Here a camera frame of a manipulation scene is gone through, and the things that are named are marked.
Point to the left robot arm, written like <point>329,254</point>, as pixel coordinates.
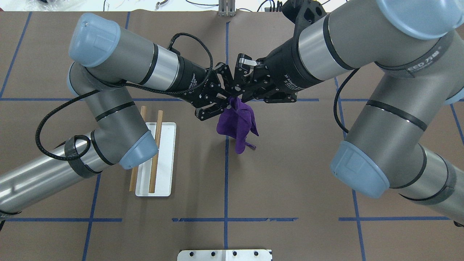
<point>107,59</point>

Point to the aluminium frame post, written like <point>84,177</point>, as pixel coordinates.
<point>226,8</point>

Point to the white pedestal column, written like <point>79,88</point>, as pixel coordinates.
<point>226,255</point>

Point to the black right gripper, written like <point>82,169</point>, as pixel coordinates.
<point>284,66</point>

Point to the purple towel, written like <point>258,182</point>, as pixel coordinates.
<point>237,121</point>

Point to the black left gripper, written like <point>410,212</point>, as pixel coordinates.
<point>191,81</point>

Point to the white rack base tray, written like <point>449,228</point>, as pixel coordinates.
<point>164,174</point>

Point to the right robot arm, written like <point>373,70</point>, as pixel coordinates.
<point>415,44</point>

